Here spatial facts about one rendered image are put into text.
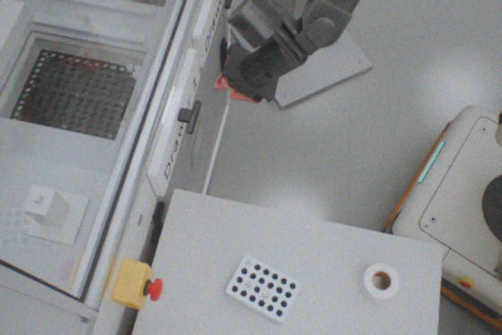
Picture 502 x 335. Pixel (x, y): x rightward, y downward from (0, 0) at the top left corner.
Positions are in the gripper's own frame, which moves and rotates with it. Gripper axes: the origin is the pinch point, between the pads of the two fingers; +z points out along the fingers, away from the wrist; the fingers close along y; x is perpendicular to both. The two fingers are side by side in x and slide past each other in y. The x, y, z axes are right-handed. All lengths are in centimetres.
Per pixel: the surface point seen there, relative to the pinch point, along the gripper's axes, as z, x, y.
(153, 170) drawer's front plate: 8.6, 16.8, 5.4
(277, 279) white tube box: 5.8, 28.6, -24.3
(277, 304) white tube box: 3.9, 33.6, -23.9
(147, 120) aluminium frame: 4.8, 10.2, 10.5
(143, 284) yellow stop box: 8.9, 36.4, 1.1
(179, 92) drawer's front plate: 8.8, 0.0, 4.9
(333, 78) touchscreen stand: 63, -71, -78
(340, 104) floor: 63, -62, -83
